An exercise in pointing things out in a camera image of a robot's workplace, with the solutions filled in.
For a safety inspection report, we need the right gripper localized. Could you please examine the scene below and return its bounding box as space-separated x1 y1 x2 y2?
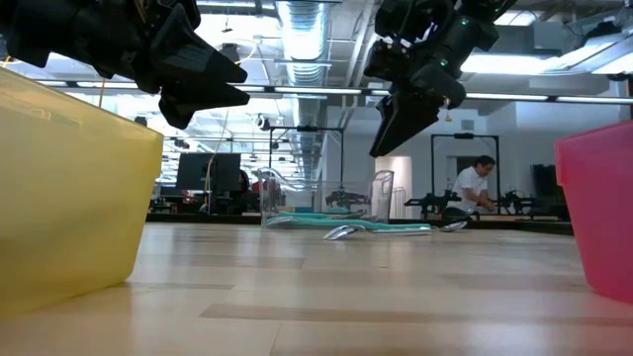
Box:
364 0 499 158

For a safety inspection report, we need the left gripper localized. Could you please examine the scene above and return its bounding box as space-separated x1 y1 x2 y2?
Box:
0 0 251 131

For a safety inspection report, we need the clear plastic bin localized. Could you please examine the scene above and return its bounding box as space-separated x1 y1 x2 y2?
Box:
256 166 397 227

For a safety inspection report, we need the long ceiling light strip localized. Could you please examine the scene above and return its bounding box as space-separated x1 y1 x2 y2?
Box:
37 79 633 105

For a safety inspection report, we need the black monitor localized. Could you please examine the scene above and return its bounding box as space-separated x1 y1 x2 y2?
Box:
175 151 242 193

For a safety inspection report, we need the person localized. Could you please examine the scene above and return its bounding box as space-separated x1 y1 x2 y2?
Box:
452 154 497 215

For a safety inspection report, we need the ceiling light panel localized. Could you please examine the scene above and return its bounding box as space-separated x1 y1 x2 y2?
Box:
459 51 560 75

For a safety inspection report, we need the yellow plastic bin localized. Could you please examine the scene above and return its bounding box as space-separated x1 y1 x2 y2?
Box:
0 66 164 317

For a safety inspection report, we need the red plastic bin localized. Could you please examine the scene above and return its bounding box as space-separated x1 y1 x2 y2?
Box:
553 120 633 304

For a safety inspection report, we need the black frame stand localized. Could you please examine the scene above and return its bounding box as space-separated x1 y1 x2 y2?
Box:
429 133 500 217

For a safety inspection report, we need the yellow power cable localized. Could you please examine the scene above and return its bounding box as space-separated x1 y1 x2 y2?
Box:
97 53 233 209

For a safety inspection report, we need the silver ventilation duct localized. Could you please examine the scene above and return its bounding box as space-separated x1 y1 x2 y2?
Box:
274 0 330 90

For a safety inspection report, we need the striped handle spoon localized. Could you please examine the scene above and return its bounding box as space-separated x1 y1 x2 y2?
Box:
323 224 432 241

